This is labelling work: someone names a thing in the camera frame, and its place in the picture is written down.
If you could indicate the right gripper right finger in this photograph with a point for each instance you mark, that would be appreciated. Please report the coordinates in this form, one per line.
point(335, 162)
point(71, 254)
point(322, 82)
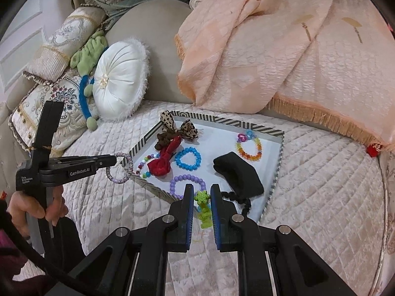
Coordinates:
point(217, 208)

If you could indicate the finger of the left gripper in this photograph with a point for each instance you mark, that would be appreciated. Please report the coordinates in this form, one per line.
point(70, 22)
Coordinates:
point(82, 163)

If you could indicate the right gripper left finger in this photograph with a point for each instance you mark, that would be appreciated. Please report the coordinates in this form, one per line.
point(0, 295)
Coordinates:
point(186, 217)

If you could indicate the red velvet bow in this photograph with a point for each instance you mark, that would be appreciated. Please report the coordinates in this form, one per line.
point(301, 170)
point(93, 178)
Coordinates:
point(161, 166)

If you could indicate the leopard bow brown scrunchie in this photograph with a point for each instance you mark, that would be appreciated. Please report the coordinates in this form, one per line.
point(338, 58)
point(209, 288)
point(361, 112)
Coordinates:
point(186, 131)

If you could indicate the person's left hand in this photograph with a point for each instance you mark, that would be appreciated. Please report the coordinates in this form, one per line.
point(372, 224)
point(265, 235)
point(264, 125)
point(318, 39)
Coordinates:
point(22, 204)

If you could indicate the black velvet pouch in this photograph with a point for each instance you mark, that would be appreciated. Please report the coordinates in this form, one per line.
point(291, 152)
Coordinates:
point(240, 175)

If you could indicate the floral embroidered cushion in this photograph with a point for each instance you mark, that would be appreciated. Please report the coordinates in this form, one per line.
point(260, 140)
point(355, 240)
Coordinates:
point(54, 109)

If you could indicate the striped white tray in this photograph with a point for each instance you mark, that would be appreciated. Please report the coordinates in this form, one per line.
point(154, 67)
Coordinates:
point(243, 158)

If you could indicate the round white pillow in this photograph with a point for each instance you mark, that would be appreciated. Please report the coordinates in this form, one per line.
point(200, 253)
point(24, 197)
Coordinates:
point(121, 79)

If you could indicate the cylindrical bolster pillow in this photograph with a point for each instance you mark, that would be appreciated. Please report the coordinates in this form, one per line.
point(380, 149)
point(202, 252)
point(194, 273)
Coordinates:
point(53, 57)

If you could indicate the green blue plush toy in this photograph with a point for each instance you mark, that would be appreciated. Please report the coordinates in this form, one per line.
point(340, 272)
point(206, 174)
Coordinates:
point(85, 60)

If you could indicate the beige quilted bedspread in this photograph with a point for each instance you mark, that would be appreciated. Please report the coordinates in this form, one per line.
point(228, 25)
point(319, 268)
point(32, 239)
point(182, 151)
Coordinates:
point(329, 191)

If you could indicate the beige upholstered headboard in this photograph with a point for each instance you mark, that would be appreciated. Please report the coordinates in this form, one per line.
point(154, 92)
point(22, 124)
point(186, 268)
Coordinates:
point(155, 23)

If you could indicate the peach fringed blanket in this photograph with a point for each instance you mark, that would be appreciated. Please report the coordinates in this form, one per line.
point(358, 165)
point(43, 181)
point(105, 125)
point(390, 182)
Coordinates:
point(330, 62)

